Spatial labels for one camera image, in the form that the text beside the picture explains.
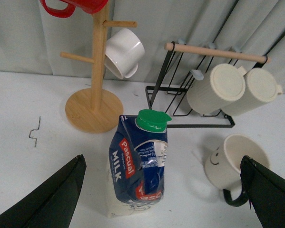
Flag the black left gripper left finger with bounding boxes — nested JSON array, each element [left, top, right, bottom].
[[0, 155, 87, 228]]

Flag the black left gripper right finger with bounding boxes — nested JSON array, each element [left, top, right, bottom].
[[240, 155, 285, 228]]

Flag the cream smiley mug black handle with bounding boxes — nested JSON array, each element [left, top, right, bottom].
[[205, 134, 270, 207]]

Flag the blue white milk carton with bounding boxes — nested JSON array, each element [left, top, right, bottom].
[[106, 109, 171, 218]]

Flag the cream ribbed cup right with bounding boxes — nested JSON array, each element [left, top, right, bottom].
[[221, 68, 283, 116]]

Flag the cream ribbed cup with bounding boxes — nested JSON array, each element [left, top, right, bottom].
[[221, 68, 283, 116], [186, 64, 246, 114]]

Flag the cream ribbed cup left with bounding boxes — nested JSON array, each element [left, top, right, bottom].
[[186, 64, 246, 114]]

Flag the wooden mug tree stand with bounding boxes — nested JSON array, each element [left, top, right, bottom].
[[60, 3, 137, 133]]

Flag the white mug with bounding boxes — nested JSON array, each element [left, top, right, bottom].
[[105, 28, 145, 79]]

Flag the red mug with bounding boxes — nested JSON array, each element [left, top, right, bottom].
[[40, 0, 108, 18]]

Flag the black wire cup rack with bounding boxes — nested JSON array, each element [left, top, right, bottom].
[[145, 39, 271, 117]]

